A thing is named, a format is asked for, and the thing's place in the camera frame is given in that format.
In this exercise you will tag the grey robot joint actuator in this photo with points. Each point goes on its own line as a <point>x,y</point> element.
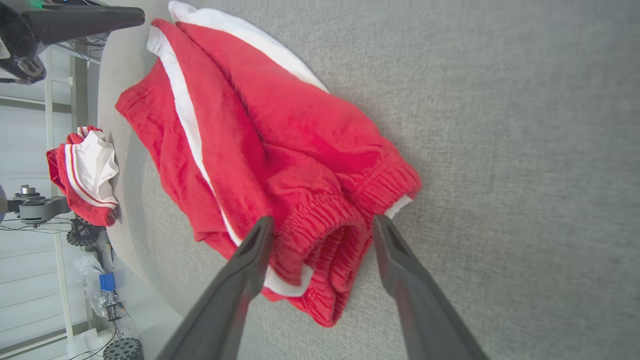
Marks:
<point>37,207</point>

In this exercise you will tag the clear plastic bag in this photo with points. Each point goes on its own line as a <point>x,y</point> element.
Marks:
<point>89,270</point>

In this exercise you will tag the small blue box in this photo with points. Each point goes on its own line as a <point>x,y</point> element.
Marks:
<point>107,281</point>

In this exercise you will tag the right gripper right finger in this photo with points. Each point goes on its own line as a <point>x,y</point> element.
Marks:
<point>425,320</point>

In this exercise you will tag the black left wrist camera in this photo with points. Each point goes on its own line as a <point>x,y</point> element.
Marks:
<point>27,70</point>

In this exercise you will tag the white foam block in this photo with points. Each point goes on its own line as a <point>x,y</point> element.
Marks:
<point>85,342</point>

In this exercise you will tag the red shorts white stripe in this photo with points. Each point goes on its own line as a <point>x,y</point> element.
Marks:
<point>300,130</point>

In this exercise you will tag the red white printed shirt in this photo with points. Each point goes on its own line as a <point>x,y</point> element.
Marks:
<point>90,165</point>

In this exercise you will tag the white metal rack frame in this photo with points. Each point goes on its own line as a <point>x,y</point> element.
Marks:
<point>62,300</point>

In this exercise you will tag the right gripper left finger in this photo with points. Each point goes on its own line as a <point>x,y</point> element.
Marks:
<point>225,310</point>

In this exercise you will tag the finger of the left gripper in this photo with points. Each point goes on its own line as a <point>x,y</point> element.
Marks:
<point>85,22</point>

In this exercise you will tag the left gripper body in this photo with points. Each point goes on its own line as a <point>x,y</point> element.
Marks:
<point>12,30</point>

